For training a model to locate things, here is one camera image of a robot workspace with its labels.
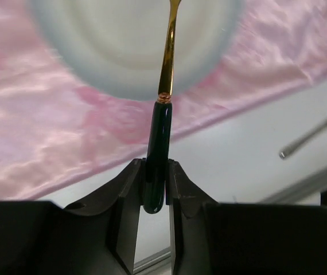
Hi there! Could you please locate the silver knife black handle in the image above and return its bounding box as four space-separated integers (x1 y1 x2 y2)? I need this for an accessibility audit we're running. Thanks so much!
279 118 327 160

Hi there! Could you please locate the gold fork black handle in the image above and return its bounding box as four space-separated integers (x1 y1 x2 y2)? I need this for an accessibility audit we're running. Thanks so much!
142 0 181 214

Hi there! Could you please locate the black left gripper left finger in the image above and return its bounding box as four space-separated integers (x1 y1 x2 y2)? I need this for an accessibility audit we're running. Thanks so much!
0 159 145 274

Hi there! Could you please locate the pink satin rose cloth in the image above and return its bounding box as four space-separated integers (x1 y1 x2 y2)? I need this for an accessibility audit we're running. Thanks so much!
0 1 327 202

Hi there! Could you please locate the white scalloped plate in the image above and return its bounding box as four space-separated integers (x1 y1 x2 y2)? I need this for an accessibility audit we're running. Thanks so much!
28 0 245 101

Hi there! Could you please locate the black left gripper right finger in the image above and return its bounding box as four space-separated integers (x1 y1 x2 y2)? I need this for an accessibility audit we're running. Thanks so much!
166 160 327 274

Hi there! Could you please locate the aluminium front rail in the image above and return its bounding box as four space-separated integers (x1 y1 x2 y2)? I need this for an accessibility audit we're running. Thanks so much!
133 247 172 275

